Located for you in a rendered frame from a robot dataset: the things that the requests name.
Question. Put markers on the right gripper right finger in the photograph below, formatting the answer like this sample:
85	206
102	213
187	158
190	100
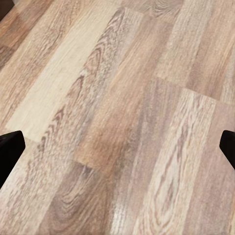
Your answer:
227	146

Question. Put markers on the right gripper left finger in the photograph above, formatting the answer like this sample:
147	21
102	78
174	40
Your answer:
12	146

